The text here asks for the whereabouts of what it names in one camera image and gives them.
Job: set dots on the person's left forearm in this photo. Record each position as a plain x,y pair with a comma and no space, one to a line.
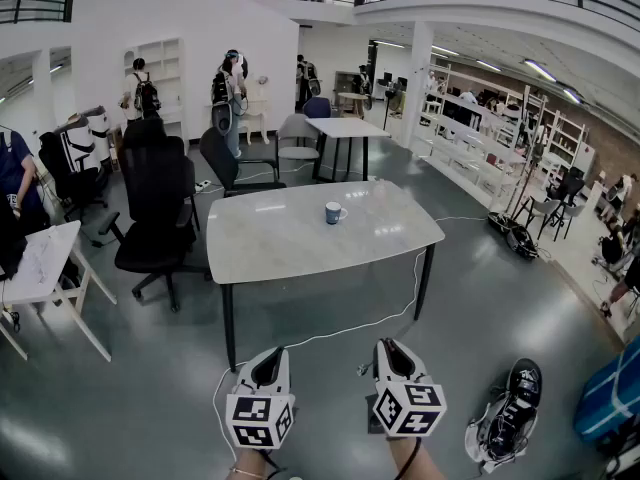
250,460

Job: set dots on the brown wooden cabinet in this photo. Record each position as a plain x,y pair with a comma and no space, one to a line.
115,148

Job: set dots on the blue and white mug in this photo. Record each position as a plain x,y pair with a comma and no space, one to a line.
334,214

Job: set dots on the grey chair with black legs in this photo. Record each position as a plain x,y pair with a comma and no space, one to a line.
550,208

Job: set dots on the tall black office chair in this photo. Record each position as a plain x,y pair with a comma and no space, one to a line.
155,193

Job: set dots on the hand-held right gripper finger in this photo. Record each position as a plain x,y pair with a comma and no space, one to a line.
381,365
421,371

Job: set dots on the black standing fan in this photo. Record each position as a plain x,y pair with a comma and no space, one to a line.
392,95

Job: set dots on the black and white sneaker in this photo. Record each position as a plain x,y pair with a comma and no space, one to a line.
522,393

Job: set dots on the long white shelving rack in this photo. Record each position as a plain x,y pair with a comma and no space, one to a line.
475,143

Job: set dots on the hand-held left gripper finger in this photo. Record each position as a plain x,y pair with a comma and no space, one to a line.
285,373
246,375

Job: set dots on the round wooden table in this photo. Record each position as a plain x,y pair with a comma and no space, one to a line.
352,98

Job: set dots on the white shelf cabinet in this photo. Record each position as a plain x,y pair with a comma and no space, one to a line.
167,68

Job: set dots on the person's right forearm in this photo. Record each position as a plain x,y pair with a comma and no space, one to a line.
417,463

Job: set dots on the white wooden side table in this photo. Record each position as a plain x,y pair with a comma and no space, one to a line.
45,268

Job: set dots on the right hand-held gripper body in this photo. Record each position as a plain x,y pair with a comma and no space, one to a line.
410,408

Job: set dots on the white square table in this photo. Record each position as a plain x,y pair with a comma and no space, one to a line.
345,127

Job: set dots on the metal tripod stand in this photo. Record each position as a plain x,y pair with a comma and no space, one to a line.
520,168

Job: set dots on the blue striped bag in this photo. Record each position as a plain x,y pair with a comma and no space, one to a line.
610,398

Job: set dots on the long ceiling light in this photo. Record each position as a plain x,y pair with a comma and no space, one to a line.
540,70
488,65

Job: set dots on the dark blue chair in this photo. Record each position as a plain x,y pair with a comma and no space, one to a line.
317,107

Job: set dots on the black table leg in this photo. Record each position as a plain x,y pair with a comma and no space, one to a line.
229,328
424,283

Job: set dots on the white power strip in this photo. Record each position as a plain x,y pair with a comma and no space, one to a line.
203,185

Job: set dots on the black mesh armchair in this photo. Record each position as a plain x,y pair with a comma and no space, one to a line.
222,163

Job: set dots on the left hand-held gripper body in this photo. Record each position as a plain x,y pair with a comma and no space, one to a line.
260,418

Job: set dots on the grey padded chair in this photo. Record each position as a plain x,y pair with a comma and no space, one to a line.
297,138

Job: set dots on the cream vanity table with mirror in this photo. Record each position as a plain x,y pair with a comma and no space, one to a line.
257,110

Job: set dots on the black white gaming chair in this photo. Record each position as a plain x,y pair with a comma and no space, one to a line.
70,163

